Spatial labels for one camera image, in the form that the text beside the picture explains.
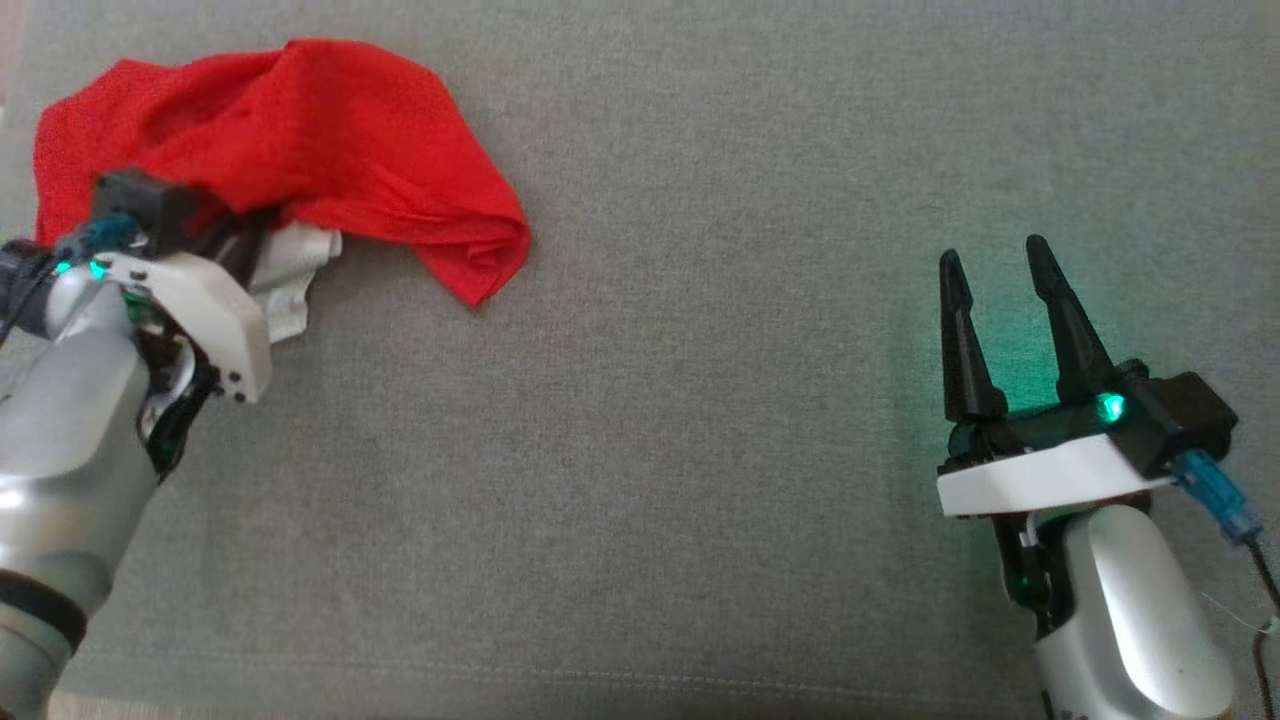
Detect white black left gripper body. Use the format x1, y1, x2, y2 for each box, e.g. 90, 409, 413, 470
100, 250, 273, 404

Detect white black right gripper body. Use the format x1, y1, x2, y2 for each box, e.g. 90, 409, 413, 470
937, 388, 1179, 518

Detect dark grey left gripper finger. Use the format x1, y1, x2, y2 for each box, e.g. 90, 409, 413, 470
205, 205, 283, 283

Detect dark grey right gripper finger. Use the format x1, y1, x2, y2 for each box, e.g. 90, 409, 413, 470
1026, 235, 1118, 406
938, 249, 1008, 424

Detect red shirt with white sleeves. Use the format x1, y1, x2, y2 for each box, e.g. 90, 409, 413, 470
33, 38, 533, 343

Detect large grey sofa chaise seat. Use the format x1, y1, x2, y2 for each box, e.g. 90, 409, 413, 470
0, 0, 1280, 720

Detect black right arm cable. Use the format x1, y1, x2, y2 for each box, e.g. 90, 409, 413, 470
1248, 535, 1280, 720

